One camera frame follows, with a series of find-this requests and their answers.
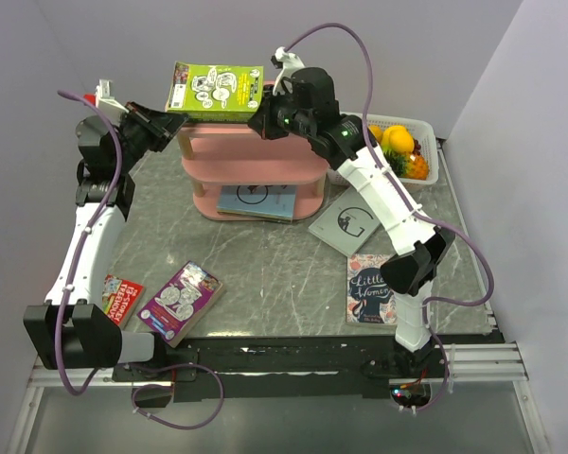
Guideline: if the lime green paperback book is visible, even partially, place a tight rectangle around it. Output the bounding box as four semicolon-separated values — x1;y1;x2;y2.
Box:
166;61;264;124

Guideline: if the purple paperback book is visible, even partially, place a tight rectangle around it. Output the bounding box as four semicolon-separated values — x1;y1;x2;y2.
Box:
137;261;224;348

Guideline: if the red Treehouse book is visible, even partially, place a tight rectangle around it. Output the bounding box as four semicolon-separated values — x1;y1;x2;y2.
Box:
102;274;146;329

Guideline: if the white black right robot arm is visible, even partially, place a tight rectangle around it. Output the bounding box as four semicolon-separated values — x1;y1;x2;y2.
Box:
248;67;455;377

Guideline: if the aluminium rail frame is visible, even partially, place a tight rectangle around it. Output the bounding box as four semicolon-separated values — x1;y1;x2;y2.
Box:
26;342;529;389

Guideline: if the small yellow toy fruit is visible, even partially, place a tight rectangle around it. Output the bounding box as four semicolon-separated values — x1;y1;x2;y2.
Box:
368;125;383;143

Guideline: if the Little Women book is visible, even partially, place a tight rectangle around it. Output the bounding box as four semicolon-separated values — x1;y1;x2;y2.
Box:
345;253;398;326

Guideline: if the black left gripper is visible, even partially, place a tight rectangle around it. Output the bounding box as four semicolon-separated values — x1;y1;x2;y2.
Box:
114;100;189;173

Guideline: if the grey white book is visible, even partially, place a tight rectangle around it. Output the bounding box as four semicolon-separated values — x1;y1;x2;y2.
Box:
309;187;382;257

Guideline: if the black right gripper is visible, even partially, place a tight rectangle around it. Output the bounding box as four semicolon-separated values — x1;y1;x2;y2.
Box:
247;84;314;141

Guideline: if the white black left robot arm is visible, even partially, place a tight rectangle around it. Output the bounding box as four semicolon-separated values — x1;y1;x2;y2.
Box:
24;102;188;380

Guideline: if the light blue book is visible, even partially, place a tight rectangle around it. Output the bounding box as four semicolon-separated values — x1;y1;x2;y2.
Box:
217;184;296;218

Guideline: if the Wuthering Heights dark blue book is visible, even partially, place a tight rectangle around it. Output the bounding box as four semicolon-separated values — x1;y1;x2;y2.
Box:
216;212;293;224

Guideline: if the white plastic fruit basket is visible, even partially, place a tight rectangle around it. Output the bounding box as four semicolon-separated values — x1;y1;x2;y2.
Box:
326;111;440;195

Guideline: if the pink three-tier shelf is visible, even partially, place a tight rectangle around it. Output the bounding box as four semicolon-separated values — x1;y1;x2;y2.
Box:
177;123;328;220

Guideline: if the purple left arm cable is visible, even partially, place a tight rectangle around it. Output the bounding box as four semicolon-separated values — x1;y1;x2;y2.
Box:
54;89;226;432

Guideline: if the black mounting base plate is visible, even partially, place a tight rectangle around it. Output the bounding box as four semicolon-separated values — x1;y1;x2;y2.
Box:
111;333;506;403

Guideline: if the toy pineapple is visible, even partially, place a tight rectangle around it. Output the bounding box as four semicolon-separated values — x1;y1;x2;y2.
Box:
384;151;429;181

